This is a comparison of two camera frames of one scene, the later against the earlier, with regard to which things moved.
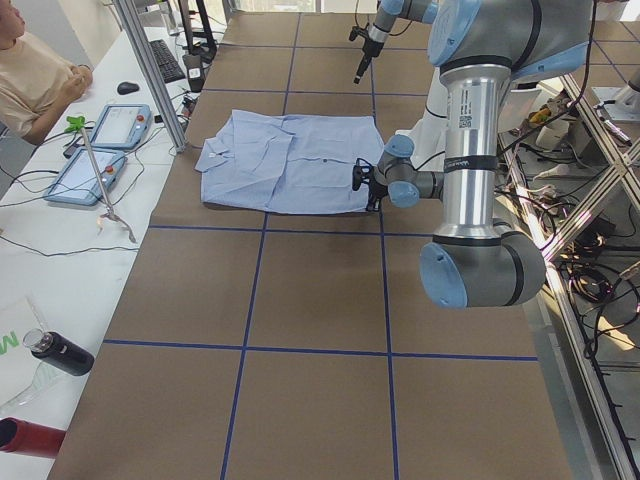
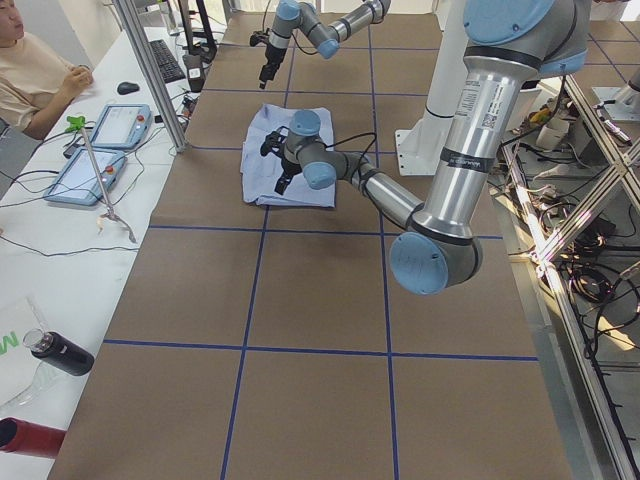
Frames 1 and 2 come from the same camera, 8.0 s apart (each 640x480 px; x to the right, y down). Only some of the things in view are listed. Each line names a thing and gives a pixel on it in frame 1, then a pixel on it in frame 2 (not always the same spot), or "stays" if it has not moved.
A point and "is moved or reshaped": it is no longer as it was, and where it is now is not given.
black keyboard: x=169 y=68 stays
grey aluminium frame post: x=130 y=18 stays
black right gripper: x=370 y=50 -> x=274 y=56
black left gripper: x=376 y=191 -> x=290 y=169
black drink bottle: x=59 y=351 stays
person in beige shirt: x=37 y=84 stays
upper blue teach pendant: x=123 y=126 stays
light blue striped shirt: x=289 y=164 is moved or reshaped
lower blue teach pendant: x=77 y=184 stays
